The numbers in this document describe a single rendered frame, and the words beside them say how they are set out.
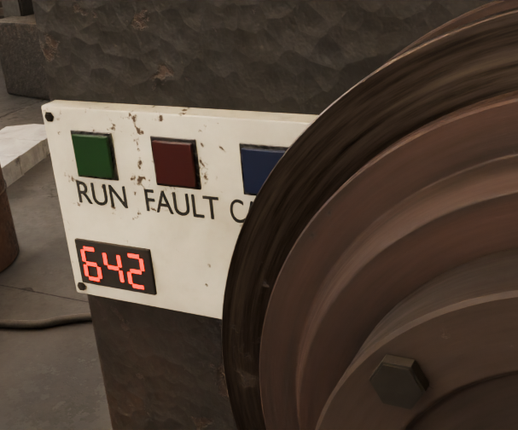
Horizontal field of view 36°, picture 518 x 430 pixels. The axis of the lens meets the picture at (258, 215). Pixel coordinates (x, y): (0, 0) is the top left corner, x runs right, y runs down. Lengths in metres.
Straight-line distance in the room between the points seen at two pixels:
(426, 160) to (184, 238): 0.32
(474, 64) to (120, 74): 0.36
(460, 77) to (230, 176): 0.27
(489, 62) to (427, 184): 0.06
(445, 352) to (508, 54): 0.14
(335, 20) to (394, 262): 0.23
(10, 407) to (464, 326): 2.29
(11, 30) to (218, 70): 5.56
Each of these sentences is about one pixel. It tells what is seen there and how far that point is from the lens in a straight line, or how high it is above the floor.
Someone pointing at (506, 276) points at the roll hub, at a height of 1.25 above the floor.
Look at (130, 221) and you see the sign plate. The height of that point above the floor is 1.14.
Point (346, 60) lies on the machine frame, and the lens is 0.58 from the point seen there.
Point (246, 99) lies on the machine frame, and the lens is 0.62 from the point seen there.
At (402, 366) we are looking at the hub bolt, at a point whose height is 1.21.
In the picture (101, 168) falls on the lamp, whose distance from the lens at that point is 0.68.
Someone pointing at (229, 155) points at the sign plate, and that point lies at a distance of 0.62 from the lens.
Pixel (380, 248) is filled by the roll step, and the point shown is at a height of 1.23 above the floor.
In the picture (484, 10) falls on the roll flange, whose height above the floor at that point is 1.33.
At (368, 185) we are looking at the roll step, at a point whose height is 1.26.
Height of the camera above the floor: 1.41
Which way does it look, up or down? 23 degrees down
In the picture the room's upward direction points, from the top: 5 degrees counter-clockwise
